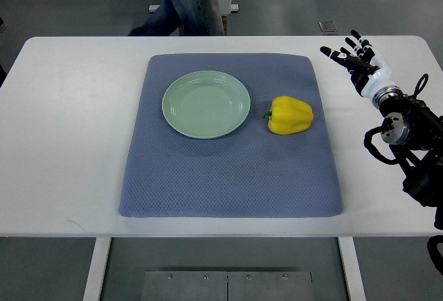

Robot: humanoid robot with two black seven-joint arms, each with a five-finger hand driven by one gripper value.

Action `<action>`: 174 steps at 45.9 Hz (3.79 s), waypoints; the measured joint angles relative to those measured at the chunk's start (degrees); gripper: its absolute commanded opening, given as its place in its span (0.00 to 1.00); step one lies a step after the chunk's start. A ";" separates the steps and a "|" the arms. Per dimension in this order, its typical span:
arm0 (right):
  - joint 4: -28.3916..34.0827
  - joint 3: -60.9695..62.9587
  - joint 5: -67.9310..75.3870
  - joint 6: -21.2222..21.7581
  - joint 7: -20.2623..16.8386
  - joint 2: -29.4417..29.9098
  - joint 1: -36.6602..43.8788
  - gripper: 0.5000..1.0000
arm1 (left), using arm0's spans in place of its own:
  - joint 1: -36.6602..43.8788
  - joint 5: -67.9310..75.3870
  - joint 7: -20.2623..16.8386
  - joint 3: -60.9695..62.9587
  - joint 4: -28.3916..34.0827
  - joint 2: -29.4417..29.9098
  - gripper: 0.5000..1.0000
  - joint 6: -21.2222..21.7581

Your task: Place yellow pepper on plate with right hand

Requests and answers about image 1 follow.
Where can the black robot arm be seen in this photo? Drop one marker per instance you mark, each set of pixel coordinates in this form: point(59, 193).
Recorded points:
point(410, 136)

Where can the blue quilted mat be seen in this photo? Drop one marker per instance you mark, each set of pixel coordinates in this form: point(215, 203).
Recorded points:
point(249, 173)

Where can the right white table leg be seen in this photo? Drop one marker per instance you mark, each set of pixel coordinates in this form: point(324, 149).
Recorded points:
point(351, 269)

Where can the light green plate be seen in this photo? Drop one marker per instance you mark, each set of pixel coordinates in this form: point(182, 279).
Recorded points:
point(206, 104)

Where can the left white table leg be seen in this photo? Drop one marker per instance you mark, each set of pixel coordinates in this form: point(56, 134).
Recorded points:
point(98, 265)

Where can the person in blue jeans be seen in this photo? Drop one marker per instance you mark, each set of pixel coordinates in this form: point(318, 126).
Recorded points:
point(196, 17)

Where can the yellow bell pepper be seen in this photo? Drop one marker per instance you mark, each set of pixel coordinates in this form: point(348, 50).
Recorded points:
point(288, 115)

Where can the small grey floor plate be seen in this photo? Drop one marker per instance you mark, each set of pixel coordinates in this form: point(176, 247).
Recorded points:
point(327, 26)

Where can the white table leg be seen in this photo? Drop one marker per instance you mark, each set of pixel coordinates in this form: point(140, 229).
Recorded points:
point(351, 269)
point(98, 265)

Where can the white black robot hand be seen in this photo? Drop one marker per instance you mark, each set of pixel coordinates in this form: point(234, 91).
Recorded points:
point(369, 71)

